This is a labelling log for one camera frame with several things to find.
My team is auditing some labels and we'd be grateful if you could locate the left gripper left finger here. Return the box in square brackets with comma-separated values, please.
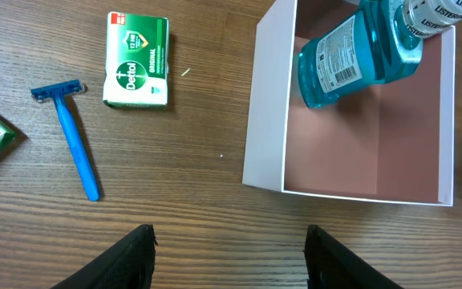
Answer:
[52, 224, 157, 289]

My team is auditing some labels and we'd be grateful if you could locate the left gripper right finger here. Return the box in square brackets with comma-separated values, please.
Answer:
[304, 225, 402, 289]

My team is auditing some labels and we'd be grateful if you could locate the blue mouthwash bottle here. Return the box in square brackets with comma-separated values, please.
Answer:
[298, 0, 462, 108]

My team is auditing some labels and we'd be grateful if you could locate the white box pink interior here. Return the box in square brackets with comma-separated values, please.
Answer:
[242, 0, 456, 206]

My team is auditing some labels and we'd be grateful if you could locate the blue disposable razor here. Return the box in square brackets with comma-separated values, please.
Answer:
[30, 79, 100, 201]

